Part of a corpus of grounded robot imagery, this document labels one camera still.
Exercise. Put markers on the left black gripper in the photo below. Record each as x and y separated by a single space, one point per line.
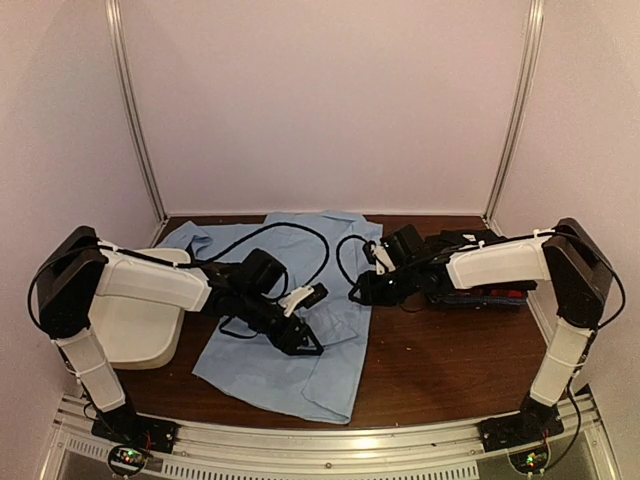
291 343

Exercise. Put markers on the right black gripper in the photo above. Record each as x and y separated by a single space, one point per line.
371 294

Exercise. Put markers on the light blue long sleeve shirt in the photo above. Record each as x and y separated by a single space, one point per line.
309 364

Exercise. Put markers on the white plastic tub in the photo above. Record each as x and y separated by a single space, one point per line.
139 304

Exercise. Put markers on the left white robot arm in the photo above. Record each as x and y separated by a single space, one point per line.
59 299

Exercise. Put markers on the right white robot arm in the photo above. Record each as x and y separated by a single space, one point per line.
564 258

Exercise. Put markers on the folded black shirt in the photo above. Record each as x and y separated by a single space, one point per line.
456 239

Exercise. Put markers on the folded blue checked shirt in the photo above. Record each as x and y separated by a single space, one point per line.
448 302

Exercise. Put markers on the left circuit board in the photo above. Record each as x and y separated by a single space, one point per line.
126 461

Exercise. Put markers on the circuit board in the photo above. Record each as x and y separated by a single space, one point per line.
530 461
126 461

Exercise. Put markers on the right circuit board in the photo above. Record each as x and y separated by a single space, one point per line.
530 461

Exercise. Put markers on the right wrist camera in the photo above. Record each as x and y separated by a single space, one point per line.
377 256

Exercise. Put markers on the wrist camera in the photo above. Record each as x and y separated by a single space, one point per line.
377 256
302 297

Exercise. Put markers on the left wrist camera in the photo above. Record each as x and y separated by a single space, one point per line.
302 297

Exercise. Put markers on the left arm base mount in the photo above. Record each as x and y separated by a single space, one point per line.
125 425

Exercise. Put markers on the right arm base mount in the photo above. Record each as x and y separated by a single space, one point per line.
533 422

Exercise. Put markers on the right aluminium frame post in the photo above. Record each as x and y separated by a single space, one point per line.
529 60

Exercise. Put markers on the aluminium frame post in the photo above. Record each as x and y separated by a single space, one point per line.
132 115
529 60

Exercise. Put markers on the left aluminium frame post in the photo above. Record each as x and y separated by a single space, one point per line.
132 115

